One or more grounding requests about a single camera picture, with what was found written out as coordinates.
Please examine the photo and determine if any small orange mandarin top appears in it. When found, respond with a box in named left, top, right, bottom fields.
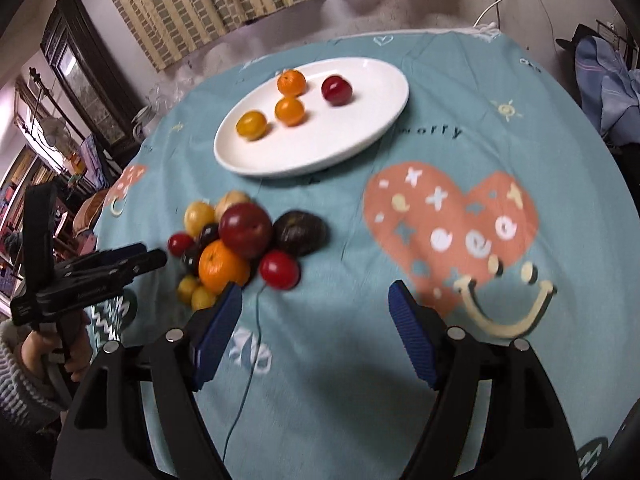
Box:
left=277, top=70, right=307, bottom=98

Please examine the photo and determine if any left hand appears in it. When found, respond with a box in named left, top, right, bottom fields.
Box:
left=21, top=314, right=93, bottom=382

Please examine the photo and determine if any dark purple plum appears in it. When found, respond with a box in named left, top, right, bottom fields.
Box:
left=198, top=222, right=219, bottom=249
left=181, top=245, right=202, bottom=278

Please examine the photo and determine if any dark wooden cabinet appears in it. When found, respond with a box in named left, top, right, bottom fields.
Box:
left=40, top=0, right=143, bottom=167

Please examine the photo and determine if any yellow round fruit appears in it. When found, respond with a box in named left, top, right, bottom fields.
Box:
left=183, top=200, right=216, bottom=238

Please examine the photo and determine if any small orange kumquat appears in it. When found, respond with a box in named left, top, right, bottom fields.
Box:
left=274, top=96, right=306, bottom=127

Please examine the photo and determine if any small yellow kumquat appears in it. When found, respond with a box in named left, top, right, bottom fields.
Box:
left=176, top=275, right=200, bottom=307
left=191, top=285, right=217, bottom=311

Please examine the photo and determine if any wrinkled dark passion fruit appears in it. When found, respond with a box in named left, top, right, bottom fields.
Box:
left=272, top=210, right=329, bottom=258

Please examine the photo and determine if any large orange mandarin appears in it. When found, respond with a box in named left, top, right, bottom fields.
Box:
left=198, top=240, right=250, bottom=295

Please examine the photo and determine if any striped sleeve forearm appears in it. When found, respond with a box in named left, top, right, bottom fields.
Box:
left=1, top=320, right=63, bottom=431

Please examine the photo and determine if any blue cloth pile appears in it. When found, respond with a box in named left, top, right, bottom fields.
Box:
left=574, top=36, right=639, bottom=148

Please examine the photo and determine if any red cherry tomato on plate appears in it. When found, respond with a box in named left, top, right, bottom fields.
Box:
left=321, top=75, right=352, bottom=106

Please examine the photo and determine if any large red plum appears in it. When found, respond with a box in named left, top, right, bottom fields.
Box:
left=218, top=202, right=272, bottom=260

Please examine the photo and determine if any white oval plate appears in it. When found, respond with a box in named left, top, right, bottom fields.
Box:
left=214, top=58, right=409, bottom=178

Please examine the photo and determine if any small red cherry tomato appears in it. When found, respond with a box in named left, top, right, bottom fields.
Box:
left=166, top=232, right=195, bottom=258

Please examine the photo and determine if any yellow orange kumquat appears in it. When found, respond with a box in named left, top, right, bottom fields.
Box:
left=235, top=110, right=268, bottom=142

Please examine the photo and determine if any tan passion fruit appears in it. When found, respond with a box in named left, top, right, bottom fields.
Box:
left=215, top=190, right=252, bottom=223

